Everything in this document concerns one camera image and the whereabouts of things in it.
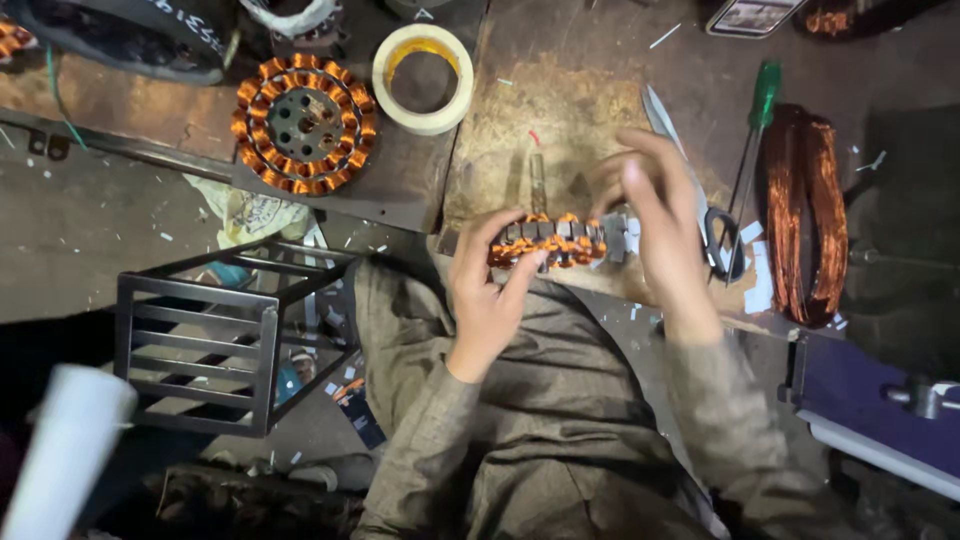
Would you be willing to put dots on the black motor housing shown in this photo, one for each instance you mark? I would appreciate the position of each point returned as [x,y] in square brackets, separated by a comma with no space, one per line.
[127,34]

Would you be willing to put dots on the round copper wound stator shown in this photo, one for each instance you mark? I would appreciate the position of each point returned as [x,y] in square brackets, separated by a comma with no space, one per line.
[304,124]

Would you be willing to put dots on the black metal frame stool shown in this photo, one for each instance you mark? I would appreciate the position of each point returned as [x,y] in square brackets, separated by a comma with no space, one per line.
[225,337]

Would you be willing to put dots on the blue metal machine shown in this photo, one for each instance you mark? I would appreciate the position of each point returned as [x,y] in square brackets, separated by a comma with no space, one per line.
[877,412]

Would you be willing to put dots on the white insulation paper strips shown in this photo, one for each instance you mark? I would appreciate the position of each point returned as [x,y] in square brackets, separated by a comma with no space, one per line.
[759,274]

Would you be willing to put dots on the person's right fingers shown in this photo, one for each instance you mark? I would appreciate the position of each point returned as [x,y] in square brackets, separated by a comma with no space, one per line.
[626,176]

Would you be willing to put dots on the yellow printed plastic bag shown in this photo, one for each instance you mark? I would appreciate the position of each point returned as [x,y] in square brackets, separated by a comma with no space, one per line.
[251,214]

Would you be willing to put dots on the person's grey brown clothing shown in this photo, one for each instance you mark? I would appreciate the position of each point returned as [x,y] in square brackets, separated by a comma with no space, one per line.
[555,420]

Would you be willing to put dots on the person's right hand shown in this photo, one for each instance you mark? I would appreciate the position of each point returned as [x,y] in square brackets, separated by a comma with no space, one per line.
[660,225]

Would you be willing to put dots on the cream tape roll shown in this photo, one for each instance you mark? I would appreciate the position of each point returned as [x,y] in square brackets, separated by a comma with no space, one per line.
[422,79]

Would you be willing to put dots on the person's left hand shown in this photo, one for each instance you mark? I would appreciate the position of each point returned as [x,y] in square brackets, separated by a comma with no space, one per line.
[484,300]

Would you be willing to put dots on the copper wound fan stator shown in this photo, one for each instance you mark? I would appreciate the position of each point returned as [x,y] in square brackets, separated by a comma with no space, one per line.
[555,241]

